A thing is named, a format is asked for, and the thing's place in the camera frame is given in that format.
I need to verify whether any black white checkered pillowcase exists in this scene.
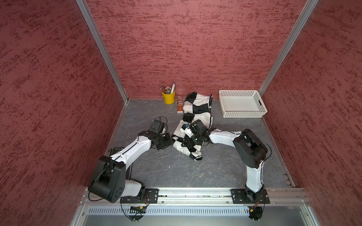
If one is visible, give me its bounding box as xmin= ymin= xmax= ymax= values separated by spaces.
xmin=172 ymin=92 xmax=213 ymax=161

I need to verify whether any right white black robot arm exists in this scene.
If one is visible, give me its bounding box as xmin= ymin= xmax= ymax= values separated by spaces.
xmin=179 ymin=120 xmax=268 ymax=204

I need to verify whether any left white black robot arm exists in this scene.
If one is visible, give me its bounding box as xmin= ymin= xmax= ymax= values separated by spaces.
xmin=88 ymin=131 xmax=172 ymax=203

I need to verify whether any yellow pencil cup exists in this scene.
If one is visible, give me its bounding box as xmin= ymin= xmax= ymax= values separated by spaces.
xmin=162 ymin=92 xmax=175 ymax=105

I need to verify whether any white perforated plastic basket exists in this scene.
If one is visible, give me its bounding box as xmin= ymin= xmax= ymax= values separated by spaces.
xmin=219 ymin=90 xmax=268 ymax=118

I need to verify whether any bundle of pencils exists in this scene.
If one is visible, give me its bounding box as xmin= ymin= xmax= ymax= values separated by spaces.
xmin=159 ymin=82 xmax=176 ymax=94

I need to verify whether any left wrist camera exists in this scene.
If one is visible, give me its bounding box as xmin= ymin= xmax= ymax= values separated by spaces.
xmin=149 ymin=119 xmax=166 ymax=134

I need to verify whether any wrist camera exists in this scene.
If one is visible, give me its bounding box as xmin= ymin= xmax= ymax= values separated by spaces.
xmin=182 ymin=124 xmax=190 ymax=131
xmin=149 ymin=119 xmax=166 ymax=134

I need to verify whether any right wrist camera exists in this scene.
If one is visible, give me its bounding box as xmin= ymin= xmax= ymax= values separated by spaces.
xmin=182 ymin=124 xmax=190 ymax=131

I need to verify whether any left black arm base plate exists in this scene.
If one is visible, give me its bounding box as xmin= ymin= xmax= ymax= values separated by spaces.
xmin=120 ymin=188 xmax=159 ymax=205

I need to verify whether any aluminium front rail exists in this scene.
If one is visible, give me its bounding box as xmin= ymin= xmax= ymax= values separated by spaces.
xmin=80 ymin=187 xmax=310 ymax=206

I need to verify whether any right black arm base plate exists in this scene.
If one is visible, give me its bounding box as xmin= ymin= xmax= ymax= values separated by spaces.
xmin=230 ymin=187 xmax=270 ymax=204

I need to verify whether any left aluminium corner post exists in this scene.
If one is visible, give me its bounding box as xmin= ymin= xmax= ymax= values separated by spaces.
xmin=76 ymin=0 xmax=129 ymax=104

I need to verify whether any aluminium corner post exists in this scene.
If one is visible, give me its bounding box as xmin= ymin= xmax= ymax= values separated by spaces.
xmin=259 ymin=0 xmax=319 ymax=96
xmin=76 ymin=0 xmax=129 ymax=104

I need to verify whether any right aluminium corner post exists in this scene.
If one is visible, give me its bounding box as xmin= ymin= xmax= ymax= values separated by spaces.
xmin=259 ymin=0 xmax=319 ymax=96

